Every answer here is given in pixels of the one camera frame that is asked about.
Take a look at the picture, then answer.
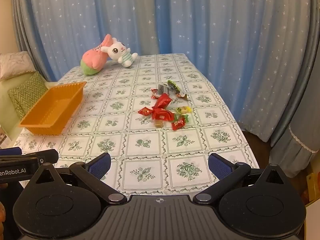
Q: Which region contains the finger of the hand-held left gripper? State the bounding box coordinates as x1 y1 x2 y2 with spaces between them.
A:
0 147 22 156
0 149 59 166

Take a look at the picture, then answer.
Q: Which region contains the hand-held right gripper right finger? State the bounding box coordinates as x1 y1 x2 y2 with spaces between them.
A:
193 153 290 205

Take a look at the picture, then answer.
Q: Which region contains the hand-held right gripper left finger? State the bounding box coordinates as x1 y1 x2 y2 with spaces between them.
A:
31 152 128 205

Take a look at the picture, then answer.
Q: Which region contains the orange plastic tray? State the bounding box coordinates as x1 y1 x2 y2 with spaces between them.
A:
19 81 87 136

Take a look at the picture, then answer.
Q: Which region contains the small red snack packet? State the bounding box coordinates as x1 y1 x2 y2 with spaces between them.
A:
171 119 187 131

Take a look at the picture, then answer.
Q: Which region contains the large red snack packet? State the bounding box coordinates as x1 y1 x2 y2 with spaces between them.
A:
151 108 175 122

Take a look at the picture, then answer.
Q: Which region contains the red foil snack packet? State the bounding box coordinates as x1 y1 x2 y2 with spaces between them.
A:
154 93 173 109

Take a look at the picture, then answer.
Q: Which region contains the green snack packet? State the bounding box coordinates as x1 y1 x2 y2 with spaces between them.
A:
167 79 181 93

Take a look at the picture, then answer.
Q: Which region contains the black silver snack packet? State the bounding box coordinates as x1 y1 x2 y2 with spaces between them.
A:
157 84 173 95

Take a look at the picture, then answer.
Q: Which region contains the green zigzag cushion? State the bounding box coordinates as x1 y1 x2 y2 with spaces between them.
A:
10 99 27 120
7 71 48 112

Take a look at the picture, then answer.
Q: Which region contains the light green sofa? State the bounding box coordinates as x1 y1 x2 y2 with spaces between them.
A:
0 70 49 143

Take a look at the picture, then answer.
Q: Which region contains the beige pillow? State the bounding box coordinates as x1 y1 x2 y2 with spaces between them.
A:
0 51 35 81

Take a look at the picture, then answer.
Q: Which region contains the grey curtain with lace trim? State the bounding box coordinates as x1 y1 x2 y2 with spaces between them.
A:
270 0 320 178

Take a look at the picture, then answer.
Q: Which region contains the pink starfish plush toy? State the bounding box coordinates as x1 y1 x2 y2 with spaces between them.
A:
80 34 113 76

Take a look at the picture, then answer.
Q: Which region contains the white rabbit plush toy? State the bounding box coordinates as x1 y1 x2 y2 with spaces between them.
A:
101 37 139 67

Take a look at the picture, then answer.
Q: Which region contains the blue star sheer curtain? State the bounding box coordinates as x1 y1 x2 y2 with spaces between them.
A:
27 0 313 133

